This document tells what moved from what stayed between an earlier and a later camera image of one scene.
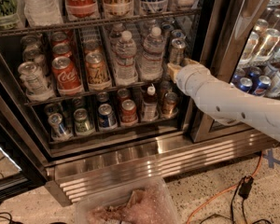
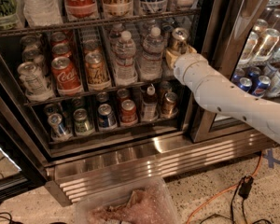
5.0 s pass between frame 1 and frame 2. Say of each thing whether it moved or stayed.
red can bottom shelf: stayed
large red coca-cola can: stayed
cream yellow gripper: moved
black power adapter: stayed
